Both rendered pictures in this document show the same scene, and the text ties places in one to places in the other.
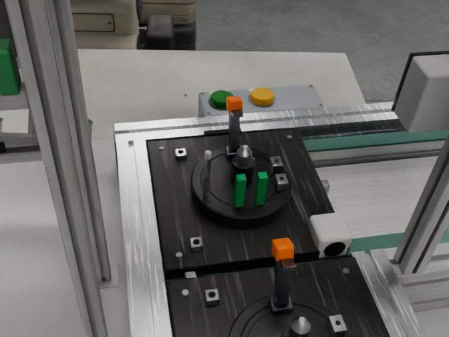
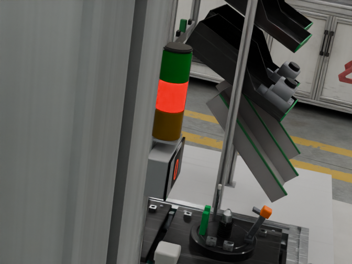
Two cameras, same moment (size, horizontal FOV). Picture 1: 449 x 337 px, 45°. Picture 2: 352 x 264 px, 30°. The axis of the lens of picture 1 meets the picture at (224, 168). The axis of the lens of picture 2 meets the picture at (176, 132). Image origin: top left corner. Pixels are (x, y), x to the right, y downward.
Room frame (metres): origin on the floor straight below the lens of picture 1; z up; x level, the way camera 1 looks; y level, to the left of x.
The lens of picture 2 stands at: (0.88, -1.18, 1.67)
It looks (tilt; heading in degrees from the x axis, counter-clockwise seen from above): 21 degrees down; 113
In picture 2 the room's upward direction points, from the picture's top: 8 degrees clockwise
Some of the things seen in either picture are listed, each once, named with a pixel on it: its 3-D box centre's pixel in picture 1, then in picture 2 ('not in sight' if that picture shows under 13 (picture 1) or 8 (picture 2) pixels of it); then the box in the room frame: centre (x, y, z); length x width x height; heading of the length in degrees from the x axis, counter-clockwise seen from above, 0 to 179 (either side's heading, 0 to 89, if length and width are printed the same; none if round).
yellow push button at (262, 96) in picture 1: (262, 98); not in sight; (0.76, -0.06, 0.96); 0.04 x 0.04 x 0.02
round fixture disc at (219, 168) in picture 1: (240, 184); (223, 239); (0.53, -0.02, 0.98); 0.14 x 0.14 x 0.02
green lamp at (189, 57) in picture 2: not in sight; (175, 64); (0.46, -0.24, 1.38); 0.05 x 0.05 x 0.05
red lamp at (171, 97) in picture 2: not in sight; (171, 93); (0.46, -0.24, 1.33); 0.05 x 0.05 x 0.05
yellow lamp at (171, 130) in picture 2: not in sight; (167, 121); (0.46, -0.24, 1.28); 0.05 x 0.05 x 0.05
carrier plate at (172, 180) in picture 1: (240, 194); (221, 246); (0.53, -0.02, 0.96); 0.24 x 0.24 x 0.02; 14
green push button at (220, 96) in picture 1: (222, 101); not in sight; (0.74, 0.01, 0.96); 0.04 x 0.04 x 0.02
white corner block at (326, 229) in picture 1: (329, 235); (166, 256); (0.46, -0.14, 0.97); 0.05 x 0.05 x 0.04; 14
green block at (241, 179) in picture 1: (239, 190); (206, 217); (0.49, -0.02, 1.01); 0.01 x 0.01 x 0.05; 14
